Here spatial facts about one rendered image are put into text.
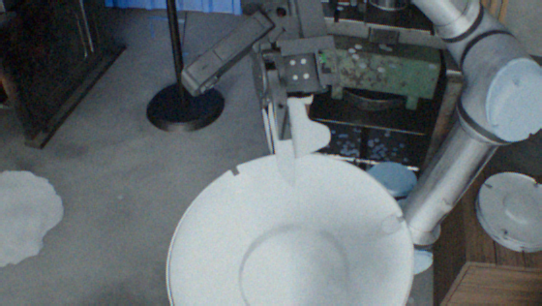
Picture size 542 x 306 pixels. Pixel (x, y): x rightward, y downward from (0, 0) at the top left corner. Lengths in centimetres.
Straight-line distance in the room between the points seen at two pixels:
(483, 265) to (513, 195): 27
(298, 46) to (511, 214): 111
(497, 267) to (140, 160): 149
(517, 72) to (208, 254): 50
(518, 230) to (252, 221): 106
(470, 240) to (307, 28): 103
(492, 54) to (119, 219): 151
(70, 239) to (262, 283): 142
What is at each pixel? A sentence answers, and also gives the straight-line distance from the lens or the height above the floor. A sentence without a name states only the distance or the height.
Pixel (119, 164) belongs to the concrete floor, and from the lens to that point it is 210.
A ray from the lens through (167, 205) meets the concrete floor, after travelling 188.
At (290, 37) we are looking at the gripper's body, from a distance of 51.
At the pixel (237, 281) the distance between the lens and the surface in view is 54.
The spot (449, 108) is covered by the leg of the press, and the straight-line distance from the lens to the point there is 156.
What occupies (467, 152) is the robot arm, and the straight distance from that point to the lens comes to 80.
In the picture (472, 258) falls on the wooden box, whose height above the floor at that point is 35.
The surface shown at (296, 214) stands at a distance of 52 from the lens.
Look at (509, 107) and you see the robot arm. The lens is 72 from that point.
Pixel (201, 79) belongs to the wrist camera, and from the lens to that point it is 48.
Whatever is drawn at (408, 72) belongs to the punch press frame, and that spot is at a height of 59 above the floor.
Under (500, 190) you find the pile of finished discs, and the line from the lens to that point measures 154.
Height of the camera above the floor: 142
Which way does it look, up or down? 44 degrees down
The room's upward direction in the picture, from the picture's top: straight up
